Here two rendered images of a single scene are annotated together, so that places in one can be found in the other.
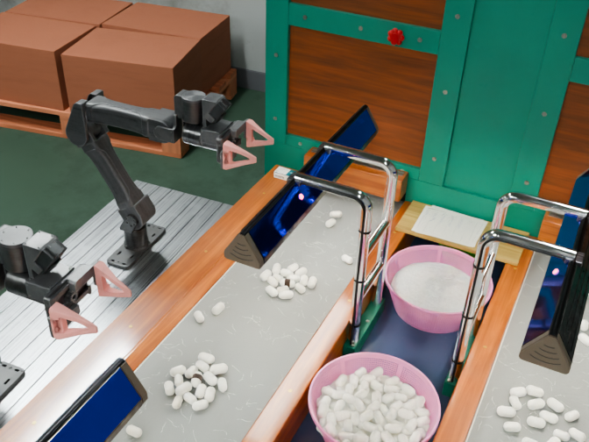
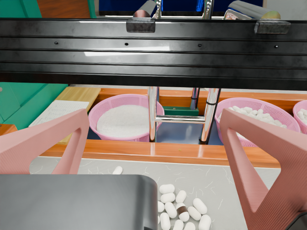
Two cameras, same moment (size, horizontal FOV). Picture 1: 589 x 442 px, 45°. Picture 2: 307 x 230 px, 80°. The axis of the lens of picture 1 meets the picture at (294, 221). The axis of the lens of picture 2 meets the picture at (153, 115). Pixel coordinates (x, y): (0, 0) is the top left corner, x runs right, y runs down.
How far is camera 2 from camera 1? 1.65 m
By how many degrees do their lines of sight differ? 84
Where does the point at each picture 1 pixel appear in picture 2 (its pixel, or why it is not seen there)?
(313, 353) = (252, 154)
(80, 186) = not seen: outside the picture
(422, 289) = (130, 127)
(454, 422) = (233, 95)
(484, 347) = (177, 92)
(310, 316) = (206, 177)
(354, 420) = not seen: hidden behind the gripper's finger
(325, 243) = not seen: hidden behind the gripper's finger
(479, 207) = (44, 97)
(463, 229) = (66, 107)
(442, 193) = (24, 112)
